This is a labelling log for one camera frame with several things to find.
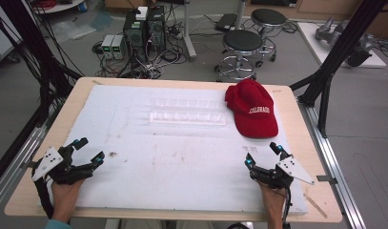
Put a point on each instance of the clear plastic sheet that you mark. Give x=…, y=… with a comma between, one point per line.
x=74, y=29

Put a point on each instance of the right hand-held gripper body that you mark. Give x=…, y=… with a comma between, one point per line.
x=279, y=176

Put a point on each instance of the flat black device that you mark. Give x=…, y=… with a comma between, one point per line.
x=226, y=21

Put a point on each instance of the white floor board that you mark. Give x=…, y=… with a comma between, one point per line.
x=331, y=47

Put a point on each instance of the metal bracket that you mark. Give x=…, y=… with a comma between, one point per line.
x=326, y=179

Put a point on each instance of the person's left hand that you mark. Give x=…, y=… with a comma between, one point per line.
x=67, y=197

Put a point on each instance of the small black round stool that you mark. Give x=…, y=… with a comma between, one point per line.
x=267, y=27

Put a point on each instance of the person's right hand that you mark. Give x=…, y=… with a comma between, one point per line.
x=272, y=198

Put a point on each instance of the aluminium rail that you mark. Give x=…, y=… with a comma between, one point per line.
x=333, y=159
x=16, y=165

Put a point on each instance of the round white table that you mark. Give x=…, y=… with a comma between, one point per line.
x=59, y=4

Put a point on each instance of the black computer tower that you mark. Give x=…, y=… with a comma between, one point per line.
x=135, y=33
x=156, y=28

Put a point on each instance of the large black round stool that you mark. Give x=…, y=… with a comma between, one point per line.
x=241, y=52

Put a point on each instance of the white box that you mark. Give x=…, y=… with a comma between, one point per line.
x=141, y=13

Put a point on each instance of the grey power supply unit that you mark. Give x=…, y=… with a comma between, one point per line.
x=118, y=47
x=107, y=46

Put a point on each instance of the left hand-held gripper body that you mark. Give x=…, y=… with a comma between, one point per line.
x=56, y=167

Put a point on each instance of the strip of tan tape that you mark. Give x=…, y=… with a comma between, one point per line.
x=315, y=205

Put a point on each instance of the white foam mat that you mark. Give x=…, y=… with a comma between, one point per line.
x=182, y=159

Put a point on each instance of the black metal frame strut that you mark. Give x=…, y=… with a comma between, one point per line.
x=337, y=60

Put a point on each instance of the red baseball cap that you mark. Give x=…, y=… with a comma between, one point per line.
x=252, y=109

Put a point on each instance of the grey metal stand leg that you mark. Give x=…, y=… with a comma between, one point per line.
x=188, y=31

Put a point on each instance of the clear plastic rack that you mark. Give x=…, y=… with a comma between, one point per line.
x=187, y=112

